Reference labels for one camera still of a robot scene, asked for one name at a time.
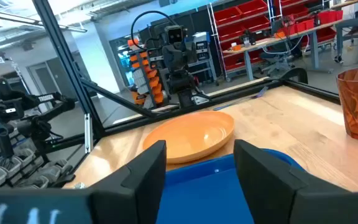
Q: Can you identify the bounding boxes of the wooden-top workbench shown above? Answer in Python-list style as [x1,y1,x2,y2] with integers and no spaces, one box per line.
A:
[222,18,344,82]

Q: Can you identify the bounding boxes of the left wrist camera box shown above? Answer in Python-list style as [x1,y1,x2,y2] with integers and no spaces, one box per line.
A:
[164,24,188,46]

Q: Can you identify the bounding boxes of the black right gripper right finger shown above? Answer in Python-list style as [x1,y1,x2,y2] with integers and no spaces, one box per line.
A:
[233,139,358,224]

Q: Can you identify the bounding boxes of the office chair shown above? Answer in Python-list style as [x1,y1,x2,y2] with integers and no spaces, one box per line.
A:
[259,49,293,76]

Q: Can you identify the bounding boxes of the silver frame bracket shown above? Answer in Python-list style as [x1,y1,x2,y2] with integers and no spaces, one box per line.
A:
[84,113,93,154]

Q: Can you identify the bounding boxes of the red bin shelving rack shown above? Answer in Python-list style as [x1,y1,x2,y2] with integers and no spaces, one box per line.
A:
[208,0,344,82]

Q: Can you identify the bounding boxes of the grey control box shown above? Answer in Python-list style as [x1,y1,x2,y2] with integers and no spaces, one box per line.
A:
[193,39,211,62]

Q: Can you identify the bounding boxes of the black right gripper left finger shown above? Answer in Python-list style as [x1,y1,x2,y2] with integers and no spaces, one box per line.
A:
[0,139,167,224]

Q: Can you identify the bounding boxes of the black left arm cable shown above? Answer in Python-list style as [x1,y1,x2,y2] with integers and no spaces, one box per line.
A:
[131,10,180,51]

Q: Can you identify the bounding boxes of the grey storage bins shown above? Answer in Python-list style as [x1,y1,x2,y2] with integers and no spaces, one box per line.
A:
[0,124,74,189]

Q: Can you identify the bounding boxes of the orange plate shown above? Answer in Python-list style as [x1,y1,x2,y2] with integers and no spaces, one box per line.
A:
[142,111,235,165]

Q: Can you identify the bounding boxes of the blue plastic tray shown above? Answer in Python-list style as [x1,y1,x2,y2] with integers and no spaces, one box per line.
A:
[155,148,306,224]

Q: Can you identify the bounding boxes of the grey rolling table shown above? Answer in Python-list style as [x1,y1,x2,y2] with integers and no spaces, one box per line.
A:
[334,14,358,63]

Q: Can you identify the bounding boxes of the black aluminium table frame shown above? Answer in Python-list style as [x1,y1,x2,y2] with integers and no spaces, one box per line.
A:
[31,0,341,156]

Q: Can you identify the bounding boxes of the black and orange robot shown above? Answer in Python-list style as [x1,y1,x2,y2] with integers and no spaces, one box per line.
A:
[127,39,167,108]

